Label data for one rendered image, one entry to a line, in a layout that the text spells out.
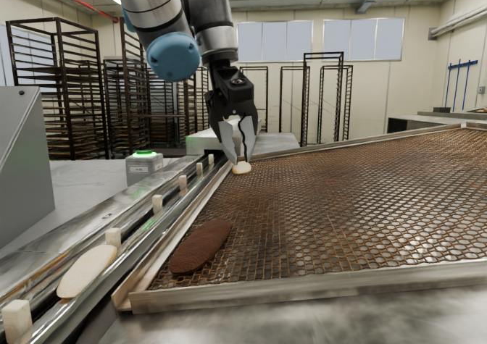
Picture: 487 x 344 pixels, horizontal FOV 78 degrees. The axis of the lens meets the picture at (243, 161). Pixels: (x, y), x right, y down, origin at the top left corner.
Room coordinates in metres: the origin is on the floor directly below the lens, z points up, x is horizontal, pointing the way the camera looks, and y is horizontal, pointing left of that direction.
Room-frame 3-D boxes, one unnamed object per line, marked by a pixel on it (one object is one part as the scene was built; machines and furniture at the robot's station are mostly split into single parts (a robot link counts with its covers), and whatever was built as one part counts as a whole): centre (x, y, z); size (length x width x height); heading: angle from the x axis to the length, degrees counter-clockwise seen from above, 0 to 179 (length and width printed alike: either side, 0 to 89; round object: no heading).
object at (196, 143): (1.55, 0.03, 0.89); 1.25 x 0.18 x 0.09; 174
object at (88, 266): (0.29, 0.16, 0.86); 0.10 x 0.04 x 0.01; 5
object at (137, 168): (0.74, 0.25, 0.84); 0.08 x 0.08 x 0.11; 84
